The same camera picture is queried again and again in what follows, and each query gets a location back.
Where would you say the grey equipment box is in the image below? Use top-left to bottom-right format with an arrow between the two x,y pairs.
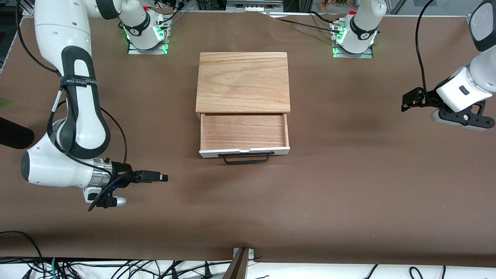
226,0 -> 284,12

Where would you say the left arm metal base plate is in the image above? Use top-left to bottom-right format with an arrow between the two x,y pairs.
332,43 -> 374,59

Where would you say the light wooden drawer cabinet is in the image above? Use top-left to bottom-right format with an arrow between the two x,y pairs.
196,52 -> 291,119

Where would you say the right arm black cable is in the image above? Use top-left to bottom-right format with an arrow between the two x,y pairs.
15,0 -> 129,212

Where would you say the white-fronted wooden drawer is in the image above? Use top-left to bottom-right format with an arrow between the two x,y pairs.
199,112 -> 291,159

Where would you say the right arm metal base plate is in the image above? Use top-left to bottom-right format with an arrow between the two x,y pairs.
127,41 -> 169,55

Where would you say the black looped floor cable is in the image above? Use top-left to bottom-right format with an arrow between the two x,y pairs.
0,231 -> 45,279

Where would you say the tangled black cable bundle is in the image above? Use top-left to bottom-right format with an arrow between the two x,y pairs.
0,256 -> 233,279

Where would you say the black rounded object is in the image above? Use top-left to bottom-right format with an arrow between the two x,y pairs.
0,117 -> 35,150

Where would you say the long black base cable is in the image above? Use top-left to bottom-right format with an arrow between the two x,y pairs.
267,14 -> 341,34

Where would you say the aluminium frame extrusion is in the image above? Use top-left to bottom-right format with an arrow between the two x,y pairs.
17,0 -> 38,17

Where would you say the short black base cable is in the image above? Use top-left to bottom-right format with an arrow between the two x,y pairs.
310,11 -> 336,24

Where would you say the brown table cover sheet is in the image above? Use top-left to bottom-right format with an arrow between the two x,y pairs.
0,8 -> 496,268

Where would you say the metal camera pole bracket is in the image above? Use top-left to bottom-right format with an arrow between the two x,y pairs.
223,247 -> 255,279

